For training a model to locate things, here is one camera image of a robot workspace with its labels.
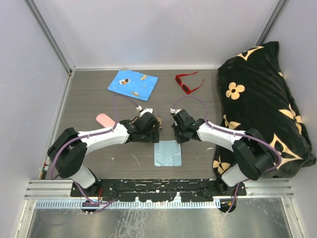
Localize black floral plush pillow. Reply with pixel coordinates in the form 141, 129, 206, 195
217, 41, 317, 178

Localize light blue cloth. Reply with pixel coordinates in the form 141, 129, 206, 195
154, 140, 182, 167

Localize pink glasses case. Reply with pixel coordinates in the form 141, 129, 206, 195
96, 113, 115, 128

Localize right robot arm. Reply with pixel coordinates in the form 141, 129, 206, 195
170, 109, 275, 195

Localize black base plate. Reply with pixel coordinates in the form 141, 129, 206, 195
84, 178, 235, 202

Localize blue cartoon print cloth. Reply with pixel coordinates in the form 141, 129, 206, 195
108, 70, 158, 102

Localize red sunglasses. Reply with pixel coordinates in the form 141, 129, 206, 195
175, 71, 205, 95

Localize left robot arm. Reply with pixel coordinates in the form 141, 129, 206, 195
47, 110, 160, 196

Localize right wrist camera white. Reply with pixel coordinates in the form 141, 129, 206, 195
170, 108, 184, 116

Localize aluminium front rail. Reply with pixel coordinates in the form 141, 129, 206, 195
24, 178, 294, 212

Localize brown striped glasses case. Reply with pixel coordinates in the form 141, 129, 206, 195
154, 116, 162, 131

